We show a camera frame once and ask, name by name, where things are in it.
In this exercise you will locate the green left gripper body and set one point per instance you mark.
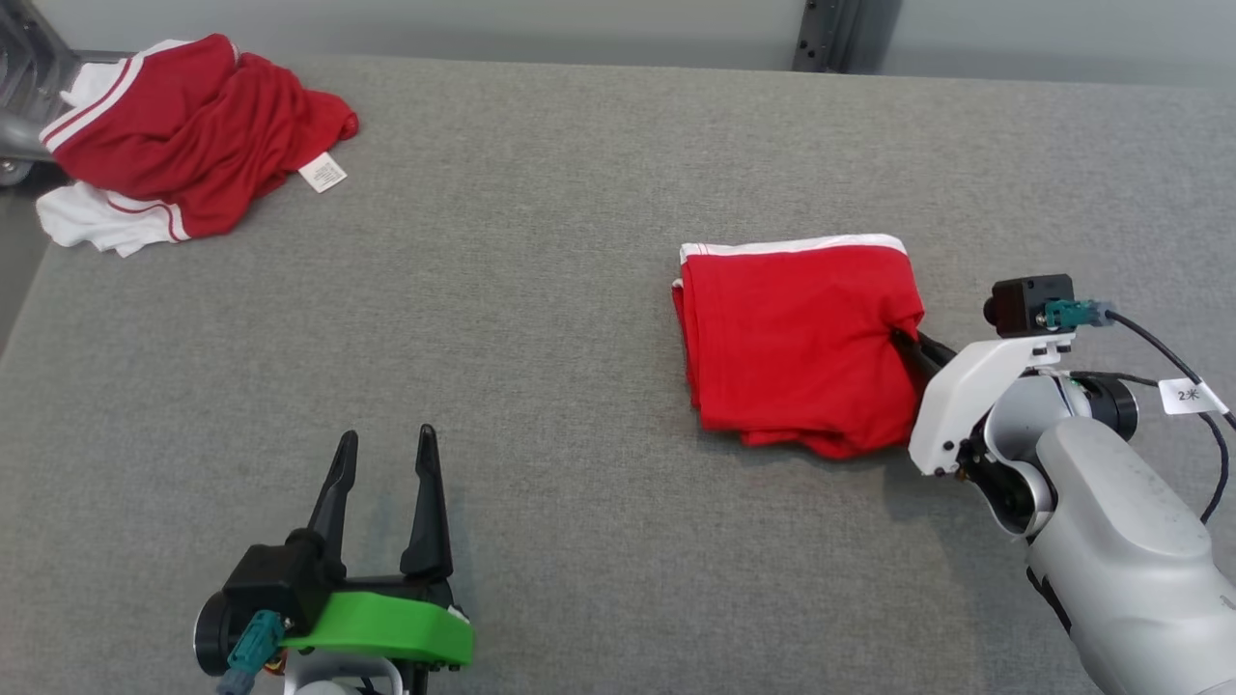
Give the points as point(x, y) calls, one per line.
point(386, 623)

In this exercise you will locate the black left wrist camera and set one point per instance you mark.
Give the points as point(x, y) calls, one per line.
point(275, 584)

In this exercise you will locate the teal camera connector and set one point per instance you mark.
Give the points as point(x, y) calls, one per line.
point(253, 647)
point(1072, 314)

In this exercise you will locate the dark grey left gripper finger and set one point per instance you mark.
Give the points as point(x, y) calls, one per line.
point(429, 521)
point(336, 492)

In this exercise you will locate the red shirt with white sleeves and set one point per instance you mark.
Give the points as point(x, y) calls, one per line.
point(183, 135)

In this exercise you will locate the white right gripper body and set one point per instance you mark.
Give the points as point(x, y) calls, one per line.
point(956, 405)

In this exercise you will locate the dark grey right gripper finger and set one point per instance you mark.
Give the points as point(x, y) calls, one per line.
point(917, 362)
point(939, 352)

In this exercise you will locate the teal left camera connector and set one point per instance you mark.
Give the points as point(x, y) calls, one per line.
point(253, 647)

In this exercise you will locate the plain red garment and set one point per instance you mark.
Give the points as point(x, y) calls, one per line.
point(801, 338)

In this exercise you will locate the grey metal fixture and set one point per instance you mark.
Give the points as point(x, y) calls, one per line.
point(24, 87)

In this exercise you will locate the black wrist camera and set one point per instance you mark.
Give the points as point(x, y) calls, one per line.
point(275, 584)
point(1028, 304)

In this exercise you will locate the teal right camera connector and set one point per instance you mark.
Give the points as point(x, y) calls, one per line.
point(1072, 314)

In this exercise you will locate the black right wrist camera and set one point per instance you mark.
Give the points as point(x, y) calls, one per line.
point(1028, 304)

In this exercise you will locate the dark metal upright post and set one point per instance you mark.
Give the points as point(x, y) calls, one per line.
point(835, 34)

